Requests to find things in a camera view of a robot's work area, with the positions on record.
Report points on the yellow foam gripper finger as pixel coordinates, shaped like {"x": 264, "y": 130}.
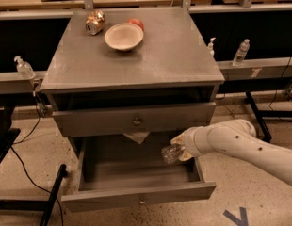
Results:
{"x": 178, "y": 140}
{"x": 185, "y": 156}

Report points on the clear plastic water bottle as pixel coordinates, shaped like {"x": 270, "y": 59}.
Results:
{"x": 171, "y": 154}

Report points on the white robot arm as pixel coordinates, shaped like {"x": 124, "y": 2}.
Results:
{"x": 236, "y": 138}

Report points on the upper grey drawer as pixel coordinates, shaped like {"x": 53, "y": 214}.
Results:
{"x": 123, "y": 120}

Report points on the white paper under drawer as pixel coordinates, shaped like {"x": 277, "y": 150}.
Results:
{"x": 138, "y": 137}

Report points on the open middle drawer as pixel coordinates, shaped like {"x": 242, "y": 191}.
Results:
{"x": 115, "y": 172}

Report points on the grey drawer cabinet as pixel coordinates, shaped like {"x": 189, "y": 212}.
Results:
{"x": 171, "y": 66}

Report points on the small white pump bottle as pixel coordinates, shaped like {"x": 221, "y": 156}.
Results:
{"x": 210, "y": 46}

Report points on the background water bottle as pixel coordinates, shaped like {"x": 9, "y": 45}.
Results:
{"x": 241, "y": 52}

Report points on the sanitizer pump bottle left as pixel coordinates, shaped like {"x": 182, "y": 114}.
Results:
{"x": 24, "y": 68}

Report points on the black rolling stand base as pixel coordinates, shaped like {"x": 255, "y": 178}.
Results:
{"x": 261, "y": 114}

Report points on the beige paper bowl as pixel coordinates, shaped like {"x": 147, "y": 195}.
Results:
{"x": 124, "y": 37}

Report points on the red apple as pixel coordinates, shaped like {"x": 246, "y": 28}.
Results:
{"x": 137, "y": 22}

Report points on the crushed golden soda can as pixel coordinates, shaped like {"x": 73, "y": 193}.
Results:
{"x": 95, "y": 23}

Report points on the black stand leg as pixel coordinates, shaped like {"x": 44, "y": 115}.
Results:
{"x": 45, "y": 206}

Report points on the grey metal rail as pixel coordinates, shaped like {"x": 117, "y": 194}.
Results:
{"x": 253, "y": 75}

